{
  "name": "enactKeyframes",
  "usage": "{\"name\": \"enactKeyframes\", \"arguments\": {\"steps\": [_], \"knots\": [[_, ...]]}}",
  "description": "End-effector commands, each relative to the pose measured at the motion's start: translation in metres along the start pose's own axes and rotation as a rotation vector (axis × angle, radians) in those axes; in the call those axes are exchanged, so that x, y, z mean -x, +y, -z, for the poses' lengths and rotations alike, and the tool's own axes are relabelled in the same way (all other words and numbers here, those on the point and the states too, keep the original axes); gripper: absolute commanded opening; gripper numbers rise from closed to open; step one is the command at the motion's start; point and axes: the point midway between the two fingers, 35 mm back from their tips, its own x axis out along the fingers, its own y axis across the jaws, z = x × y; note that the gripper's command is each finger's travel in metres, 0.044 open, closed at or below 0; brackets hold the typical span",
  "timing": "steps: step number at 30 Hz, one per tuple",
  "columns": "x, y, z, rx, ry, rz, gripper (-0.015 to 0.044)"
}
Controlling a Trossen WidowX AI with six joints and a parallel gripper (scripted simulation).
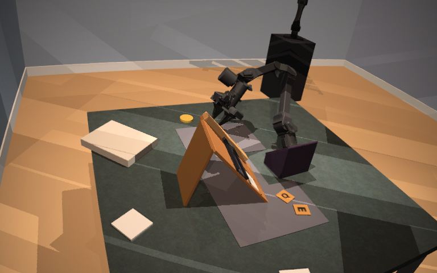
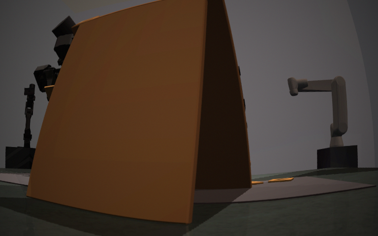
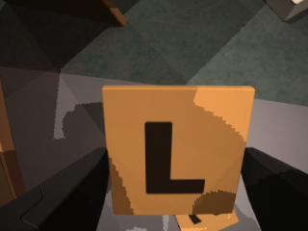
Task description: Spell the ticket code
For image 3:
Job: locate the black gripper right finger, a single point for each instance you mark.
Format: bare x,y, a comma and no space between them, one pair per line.
277,192

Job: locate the beige flat box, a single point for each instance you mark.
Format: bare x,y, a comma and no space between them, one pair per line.
287,8

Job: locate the brown square tile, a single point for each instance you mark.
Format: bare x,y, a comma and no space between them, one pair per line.
206,222

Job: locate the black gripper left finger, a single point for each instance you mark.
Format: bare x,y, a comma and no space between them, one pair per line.
71,200

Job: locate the orange letter tile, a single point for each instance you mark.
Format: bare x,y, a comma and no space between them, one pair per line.
176,150

